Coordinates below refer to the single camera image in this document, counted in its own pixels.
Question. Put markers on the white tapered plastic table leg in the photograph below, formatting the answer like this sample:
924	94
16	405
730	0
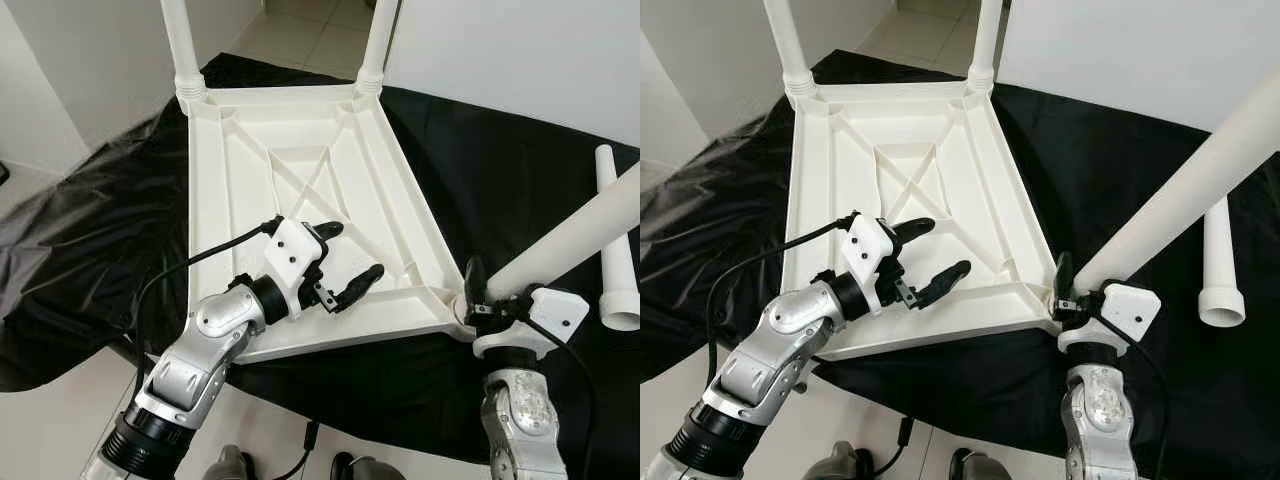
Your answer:
620	290
1220	270
378	40
985	40
790	45
1180	200
180	45
570	240

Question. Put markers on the black table cloth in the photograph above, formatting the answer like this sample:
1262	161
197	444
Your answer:
450	150
1100	130

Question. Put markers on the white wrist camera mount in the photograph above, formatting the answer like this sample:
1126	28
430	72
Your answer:
1135	310
558	312
868	245
292	250

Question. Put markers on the grey left robot foot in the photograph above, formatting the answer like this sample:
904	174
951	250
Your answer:
232	465
838	463

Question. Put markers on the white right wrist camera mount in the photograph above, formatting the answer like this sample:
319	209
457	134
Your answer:
1135	310
558	312

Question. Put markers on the grey right robot foot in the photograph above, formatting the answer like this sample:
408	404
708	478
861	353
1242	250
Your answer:
985	467
370	468

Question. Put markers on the grey robot foot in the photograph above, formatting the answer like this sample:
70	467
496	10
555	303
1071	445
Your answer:
985	467
838	463
370	468
232	465

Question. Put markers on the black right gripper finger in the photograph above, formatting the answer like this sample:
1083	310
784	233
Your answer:
1064	275
476	280

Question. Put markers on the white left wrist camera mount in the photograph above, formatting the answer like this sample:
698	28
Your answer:
292	250
868	245

